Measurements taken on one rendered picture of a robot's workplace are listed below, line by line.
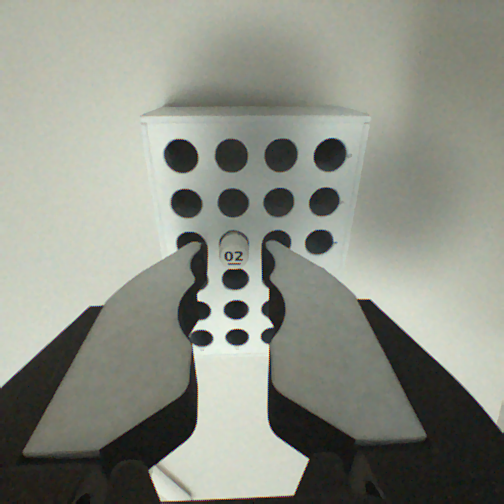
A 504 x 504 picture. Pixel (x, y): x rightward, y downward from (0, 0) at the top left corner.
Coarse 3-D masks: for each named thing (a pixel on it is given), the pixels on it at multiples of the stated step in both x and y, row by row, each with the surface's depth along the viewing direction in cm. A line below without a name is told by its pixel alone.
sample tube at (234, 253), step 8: (232, 232) 13; (240, 232) 13; (224, 240) 13; (232, 240) 13; (240, 240) 13; (224, 248) 12; (232, 248) 12; (240, 248) 12; (224, 256) 12; (232, 256) 12; (240, 256) 12; (248, 256) 13; (224, 264) 13; (232, 264) 13; (240, 264) 13
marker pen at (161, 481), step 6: (156, 468) 29; (156, 474) 29; (162, 474) 29; (156, 480) 29; (162, 480) 29; (168, 480) 30; (156, 486) 29; (162, 486) 29; (168, 486) 30; (174, 486) 30; (162, 492) 29; (168, 492) 30; (174, 492) 30; (180, 492) 31; (168, 498) 30; (174, 498) 30; (180, 498) 31; (186, 498) 32
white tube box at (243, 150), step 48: (144, 144) 11; (192, 144) 15; (240, 144) 15; (288, 144) 14; (336, 144) 13; (192, 192) 16; (240, 192) 15; (288, 192) 14; (336, 192) 13; (192, 240) 15; (288, 240) 14; (336, 240) 14; (240, 288) 15; (192, 336) 17; (240, 336) 17
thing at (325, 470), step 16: (128, 464) 5; (144, 464) 5; (320, 464) 5; (336, 464) 5; (112, 480) 5; (128, 480) 5; (144, 480) 5; (304, 480) 5; (320, 480) 5; (336, 480) 5; (112, 496) 4; (128, 496) 4; (144, 496) 4; (272, 496) 4; (288, 496) 4; (304, 496) 4; (320, 496) 4; (336, 496) 4; (352, 496) 4; (368, 496) 4
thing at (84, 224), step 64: (0, 0) 12; (64, 0) 12; (128, 0) 12; (192, 0) 12; (256, 0) 12; (320, 0) 12; (384, 0) 12; (448, 0) 12; (0, 64) 13; (64, 64) 13; (128, 64) 13; (192, 64) 13; (256, 64) 13; (320, 64) 13; (384, 64) 13; (448, 64) 14; (0, 128) 14; (64, 128) 14; (128, 128) 14; (384, 128) 15; (448, 128) 15; (0, 192) 16; (64, 192) 16; (128, 192) 16; (384, 192) 17; (448, 192) 17; (0, 256) 17; (64, 256) 18; (128, 256) 18; (384, 256) 19; (448, 256) 19; (0, 320) 20; (64, 320) 20; (448, 320) 22; (0, 384) 23; (256, 384) 24; (192, 448) 28; (256, 448) 29
